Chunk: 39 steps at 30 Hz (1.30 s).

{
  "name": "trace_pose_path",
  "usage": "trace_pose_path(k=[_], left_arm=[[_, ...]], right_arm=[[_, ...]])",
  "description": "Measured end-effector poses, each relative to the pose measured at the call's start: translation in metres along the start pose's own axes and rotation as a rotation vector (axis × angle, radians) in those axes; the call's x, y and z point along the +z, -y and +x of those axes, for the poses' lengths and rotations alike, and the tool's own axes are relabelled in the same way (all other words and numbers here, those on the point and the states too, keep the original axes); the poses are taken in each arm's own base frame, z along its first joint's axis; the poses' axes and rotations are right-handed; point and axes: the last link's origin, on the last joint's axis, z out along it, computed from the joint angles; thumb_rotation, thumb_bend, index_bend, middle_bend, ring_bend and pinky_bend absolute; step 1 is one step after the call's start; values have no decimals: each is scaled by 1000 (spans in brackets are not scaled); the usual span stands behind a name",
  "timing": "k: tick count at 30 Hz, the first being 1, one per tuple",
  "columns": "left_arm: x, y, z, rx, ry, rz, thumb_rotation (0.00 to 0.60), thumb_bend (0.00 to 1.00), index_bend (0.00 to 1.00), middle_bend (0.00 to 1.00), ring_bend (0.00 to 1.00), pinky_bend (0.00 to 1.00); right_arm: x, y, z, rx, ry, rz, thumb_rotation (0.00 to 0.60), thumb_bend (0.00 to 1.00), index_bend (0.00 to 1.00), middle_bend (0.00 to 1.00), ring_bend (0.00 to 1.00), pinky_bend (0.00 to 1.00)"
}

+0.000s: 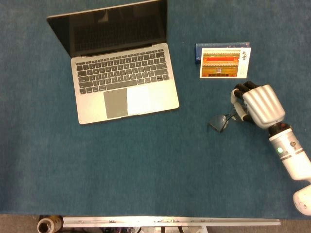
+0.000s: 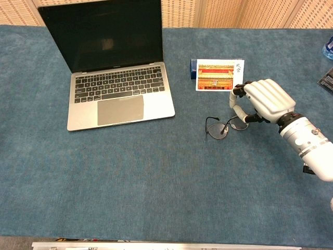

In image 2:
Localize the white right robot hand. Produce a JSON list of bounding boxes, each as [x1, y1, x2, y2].
[[229, 78, 297, 124]]

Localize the thin-framed eyeglasses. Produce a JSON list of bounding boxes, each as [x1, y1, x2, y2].
[[206, 115, 250, 140]]

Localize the palace photo postcard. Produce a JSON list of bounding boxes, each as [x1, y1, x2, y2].
[[195, 59, 246, 93]]

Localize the black printed packet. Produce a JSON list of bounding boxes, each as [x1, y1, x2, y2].
[[317, 67, 333, 92]]

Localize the blue capped water bottle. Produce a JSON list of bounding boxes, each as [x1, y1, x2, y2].
[[322, 35, 333, 60]]

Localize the small blue box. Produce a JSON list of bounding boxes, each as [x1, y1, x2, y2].
[[190, 58, 198, 80]]

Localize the woven folding screen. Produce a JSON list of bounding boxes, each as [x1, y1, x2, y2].
[[0, 0, 333, 29]]

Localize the teal felt table mat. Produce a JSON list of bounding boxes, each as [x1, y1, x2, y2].
[[0, 24, 333, 249]]

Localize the grey open laptop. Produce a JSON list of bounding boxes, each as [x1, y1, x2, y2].
[[37, 0, 176, 132]]

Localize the silver metal rail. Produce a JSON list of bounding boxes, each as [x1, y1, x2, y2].
[[31, 242, 302, 250]]

